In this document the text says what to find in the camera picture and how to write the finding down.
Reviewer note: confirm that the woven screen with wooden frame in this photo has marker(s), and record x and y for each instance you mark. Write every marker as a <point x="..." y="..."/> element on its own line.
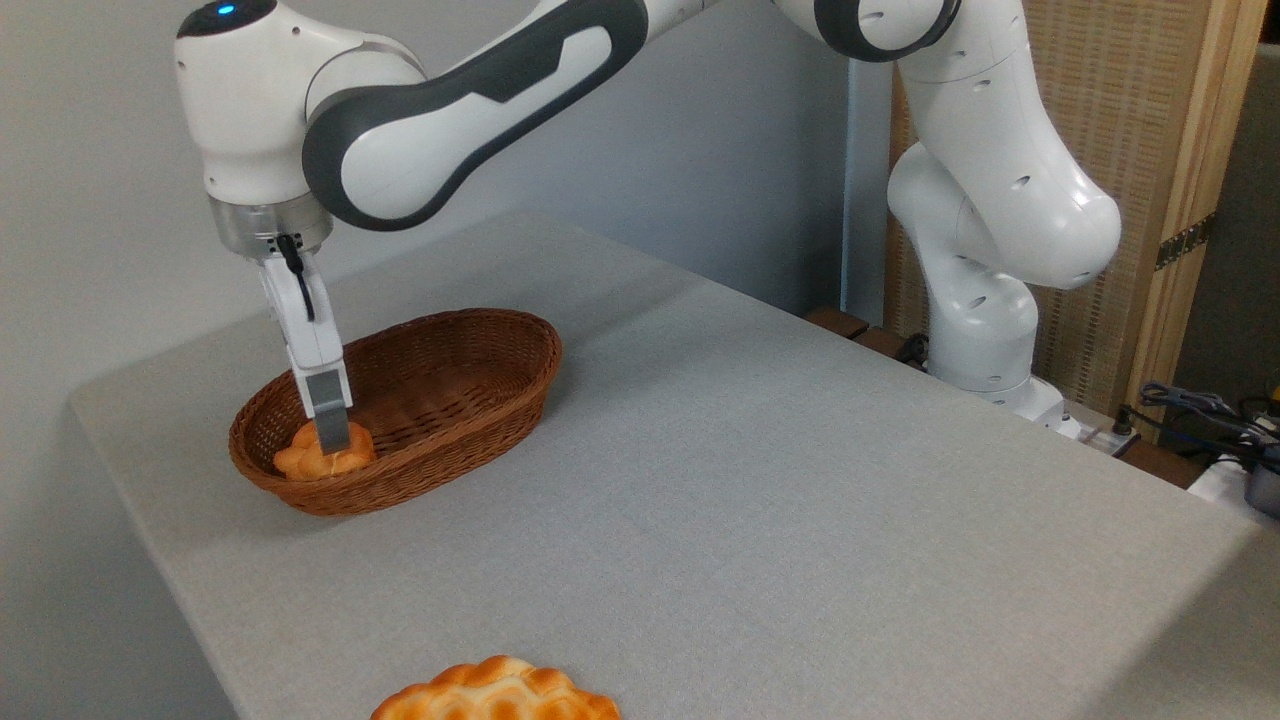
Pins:
<point x="1130" y="100"/>

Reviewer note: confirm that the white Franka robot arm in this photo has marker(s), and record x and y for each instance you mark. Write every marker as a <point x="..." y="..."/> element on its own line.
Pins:
<point x="400" y="150"/>

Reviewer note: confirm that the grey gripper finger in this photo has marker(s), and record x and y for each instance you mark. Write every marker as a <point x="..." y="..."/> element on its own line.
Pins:
<point x="330" y="400"/>

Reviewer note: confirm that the small braided bread roll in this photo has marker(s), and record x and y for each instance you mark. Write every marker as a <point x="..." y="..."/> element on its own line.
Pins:
<point x="297" y="462"/>

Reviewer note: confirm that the brass screen hinge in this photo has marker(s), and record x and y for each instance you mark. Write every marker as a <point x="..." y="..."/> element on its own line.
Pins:
<point x="1185" y="242"/>

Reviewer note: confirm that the large flat golden bread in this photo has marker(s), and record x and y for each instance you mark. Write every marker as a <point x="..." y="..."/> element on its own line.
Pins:
<point x="490" y="695"/>

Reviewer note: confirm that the brown wicker basket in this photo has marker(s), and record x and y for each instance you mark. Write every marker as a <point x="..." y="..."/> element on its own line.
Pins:
<point x="450" y="380"/>

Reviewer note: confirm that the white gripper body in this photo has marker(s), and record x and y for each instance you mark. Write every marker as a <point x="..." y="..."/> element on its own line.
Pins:
<point x="305" y="335"/>

